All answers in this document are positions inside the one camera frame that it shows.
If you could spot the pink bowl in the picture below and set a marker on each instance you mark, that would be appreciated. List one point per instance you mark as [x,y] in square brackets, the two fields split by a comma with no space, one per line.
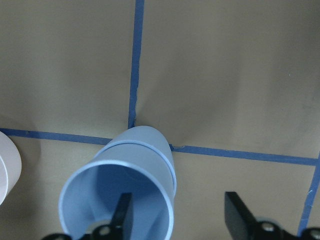
[10,166]

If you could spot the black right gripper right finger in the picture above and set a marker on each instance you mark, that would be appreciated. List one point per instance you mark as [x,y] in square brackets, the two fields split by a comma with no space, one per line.
[243,225]

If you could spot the blue cup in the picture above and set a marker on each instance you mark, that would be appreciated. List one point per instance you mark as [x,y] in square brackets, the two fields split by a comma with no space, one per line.
[91,194]
[151,138]

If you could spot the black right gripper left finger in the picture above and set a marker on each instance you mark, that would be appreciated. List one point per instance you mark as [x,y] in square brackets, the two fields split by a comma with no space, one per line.
[117,220]

